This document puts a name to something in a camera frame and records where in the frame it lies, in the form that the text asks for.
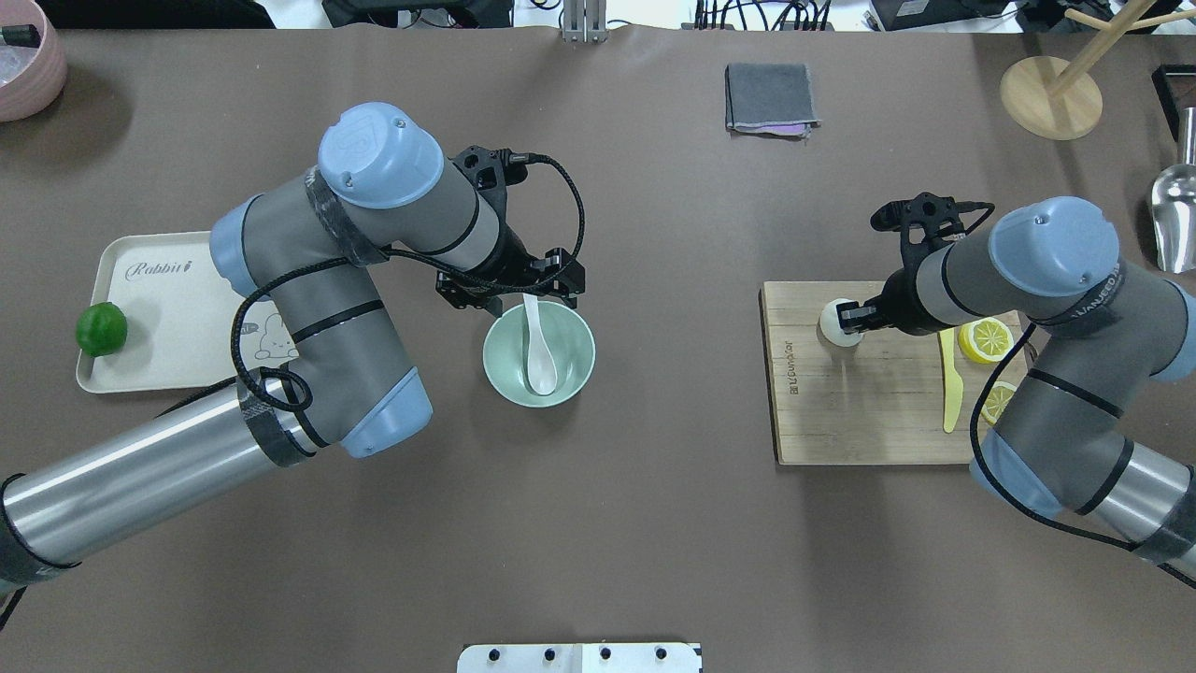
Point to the white steamed bun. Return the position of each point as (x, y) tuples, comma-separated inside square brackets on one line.
[(831, 328)]

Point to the aluminium frame post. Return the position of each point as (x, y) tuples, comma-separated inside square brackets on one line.
[(584, 21)]

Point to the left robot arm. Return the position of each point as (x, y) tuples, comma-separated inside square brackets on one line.
[(316, 356)]

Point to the lemon slice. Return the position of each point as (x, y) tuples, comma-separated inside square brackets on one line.
[(986, 341), (996, 401)]

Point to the green lime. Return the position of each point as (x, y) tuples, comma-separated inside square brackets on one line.
[(101, 330)]

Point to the folded grey cloth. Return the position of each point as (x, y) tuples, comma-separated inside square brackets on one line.
[(770, 100)]

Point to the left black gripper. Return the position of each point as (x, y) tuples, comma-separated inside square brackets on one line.
[(510, 260)]

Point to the white ceramic spoon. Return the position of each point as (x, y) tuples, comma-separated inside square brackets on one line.
[(541, 370)]

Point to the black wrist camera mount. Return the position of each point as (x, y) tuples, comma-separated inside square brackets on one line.
[(492, 172)]

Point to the metal scoop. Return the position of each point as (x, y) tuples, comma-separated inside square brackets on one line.
[(1172, 204)]

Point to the wooden mug tree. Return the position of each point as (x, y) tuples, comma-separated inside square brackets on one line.
[(1057, 99)]

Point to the upper lemon slice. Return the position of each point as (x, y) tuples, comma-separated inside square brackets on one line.
[(986, 341)]

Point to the lower lemon slice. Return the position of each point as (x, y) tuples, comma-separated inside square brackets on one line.
[(996, 401)]

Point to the bamboo cutting board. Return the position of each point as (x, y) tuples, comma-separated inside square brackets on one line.
[(879, 403)]

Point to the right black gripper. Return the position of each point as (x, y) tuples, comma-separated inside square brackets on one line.
[(898, 302)]

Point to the pink ribbed bowl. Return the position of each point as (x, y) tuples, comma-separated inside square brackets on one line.
[(42, 76)]

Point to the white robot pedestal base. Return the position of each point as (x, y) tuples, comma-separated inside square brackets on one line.
[(582, 657)]

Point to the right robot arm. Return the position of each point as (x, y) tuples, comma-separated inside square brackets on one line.
[(1055, 453)]

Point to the beige rabbit tray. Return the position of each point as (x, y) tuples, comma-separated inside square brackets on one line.
[(179, 313)]

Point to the mint green bowl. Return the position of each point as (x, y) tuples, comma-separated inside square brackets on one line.
[(570, 340)]

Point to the yellow plastic knife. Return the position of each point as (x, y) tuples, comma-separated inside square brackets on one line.
[(951, 379)]

